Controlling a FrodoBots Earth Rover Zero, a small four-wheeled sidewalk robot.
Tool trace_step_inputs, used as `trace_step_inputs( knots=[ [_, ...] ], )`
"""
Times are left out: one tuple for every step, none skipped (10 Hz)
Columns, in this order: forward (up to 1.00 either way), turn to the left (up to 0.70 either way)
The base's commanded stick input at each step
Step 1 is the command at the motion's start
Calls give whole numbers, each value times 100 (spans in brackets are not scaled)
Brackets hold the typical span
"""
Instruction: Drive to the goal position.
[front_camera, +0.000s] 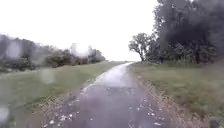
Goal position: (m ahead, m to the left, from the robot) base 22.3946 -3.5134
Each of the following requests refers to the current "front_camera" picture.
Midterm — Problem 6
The lone bare tree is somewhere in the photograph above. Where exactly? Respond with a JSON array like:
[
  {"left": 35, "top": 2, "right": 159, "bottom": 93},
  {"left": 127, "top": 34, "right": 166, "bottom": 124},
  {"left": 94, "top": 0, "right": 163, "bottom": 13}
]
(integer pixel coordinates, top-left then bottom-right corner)
[{"left": 128, "top": 32, "right": 152, "bottom": 62}]

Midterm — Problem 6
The wet grey asphalt path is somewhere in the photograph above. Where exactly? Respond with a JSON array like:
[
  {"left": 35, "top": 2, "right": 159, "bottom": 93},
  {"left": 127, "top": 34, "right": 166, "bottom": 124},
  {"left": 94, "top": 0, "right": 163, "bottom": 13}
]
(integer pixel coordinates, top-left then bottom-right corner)
[{"left": 41, "top": 61, "right": 174, "bottom": 128}]

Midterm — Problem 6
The grass verge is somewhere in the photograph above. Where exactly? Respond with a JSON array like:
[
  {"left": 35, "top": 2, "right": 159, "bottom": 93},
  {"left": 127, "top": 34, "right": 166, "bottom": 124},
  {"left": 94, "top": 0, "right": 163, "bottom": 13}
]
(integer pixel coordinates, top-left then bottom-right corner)
[{"left": 128, "top": 61, "right": 224, "bottom": 128}]

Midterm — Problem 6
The grass field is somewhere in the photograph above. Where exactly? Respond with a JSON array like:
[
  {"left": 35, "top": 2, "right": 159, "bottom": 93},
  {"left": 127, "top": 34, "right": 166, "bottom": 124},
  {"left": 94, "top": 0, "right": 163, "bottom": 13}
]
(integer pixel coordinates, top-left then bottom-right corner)
[{"left": 0, "top": 60, "right": 128, "bottom": 128}]

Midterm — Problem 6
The row of trees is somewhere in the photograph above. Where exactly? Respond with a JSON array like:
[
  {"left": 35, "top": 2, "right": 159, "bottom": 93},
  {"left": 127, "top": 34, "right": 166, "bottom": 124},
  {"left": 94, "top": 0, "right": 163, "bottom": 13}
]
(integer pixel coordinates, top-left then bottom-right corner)
[{"left": 0, "top": 34, "right": 107, "bottom": 74}]

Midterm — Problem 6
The dark wood of trees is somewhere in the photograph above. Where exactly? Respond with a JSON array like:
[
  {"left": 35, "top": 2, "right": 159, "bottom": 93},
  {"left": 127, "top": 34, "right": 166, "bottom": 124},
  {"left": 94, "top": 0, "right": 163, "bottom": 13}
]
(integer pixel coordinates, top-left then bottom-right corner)
[{"left": 146, "top": 0, "right": 224, "bottom": 65}]

